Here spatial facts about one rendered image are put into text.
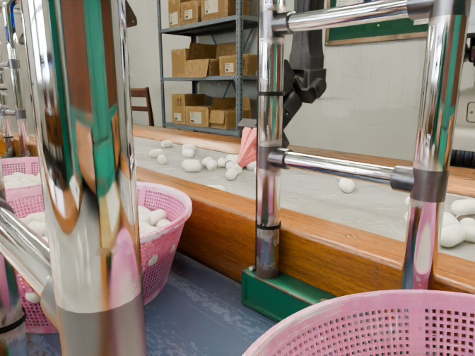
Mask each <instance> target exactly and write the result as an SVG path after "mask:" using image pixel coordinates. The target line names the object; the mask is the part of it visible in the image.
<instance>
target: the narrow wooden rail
mask: <svg viewBox="0 0 475 356"><path fill-rule="evenodd" d="M136 181H137V182H148V183H154V184H161V185H164V186H169V187H172V188H174V189H177V190H180V191H182V192H183V193H185V194H186V195H188V197H189V198H190V200H191V202H192V214H191V215H190V217H189V218H188V220H187V221H186V222H185V223H184V227H183V229H182V233H181V236H180V240H179V242H178V245H177V249H176V251H177V252H179V253H181V254H183V255H185V256H187V257H189V258H191V259H193V260H195V261H196V262H198V263H200V264H202V265H204V266H206V267H208V268H210V269H212V270H214V271H216V272H218V273H220V274H221V275H224V276H225V277H227V278H230V279H231V280H234V281H235V282H237V283H239V284H242V270H244V269H246V268H248V267H250V266H253V265H255V213H256V200H255V199H252V198H248V197H245V196H241V195H237V194H233V193H230V192H227V191H223V190H220V189H216V188H213V187H210V186H206V185H203V184H198V183H195V182H191V181H188V180H185V179H180V178H178V177H174V176H170V175H168V174H163V173H160V172H156V171H153V170H149V169H146V168H142V167H138V166H136ZM280 221H281V227H280V228H279V251H278V270H279V271H280V272H282V273H285V274H287V275H290V276H292V277H294V278H297V279H298V280H301V281H303V282H305V283H308V284H310V285H313V286H315V287H318V288H319V289H321V290H324V291H326V292H329V293H331V294H333V295H336V296H337V297H343V296H346V295H352V294H357V293H362V292H373V291H380V290H399V289H400V282H401V270H402V263H403V255H404V243H405V242H403V241H399V240H397V239H392V238H389V237H385V236H382V235H378V234H375V233H372V232H367V231H365V230H360V229H357V228H354V227H350V226H347V225H342V224H340V223H337V222H332V221H330V220H325V219H322V218H318V217H315V216H312V215H308V214H304V213H300V212H298V211H294V210H290V209H287V208H283V207H280ZM434 290H438V291H447V292H460V293H466V294H472V295H475V262H474V261H470V260H466V259H462V258H459V257H456V256H452V255H449V254H445V253H442V252H439V254H438V265H437V271H436V277H435V287H434Z"/></svg>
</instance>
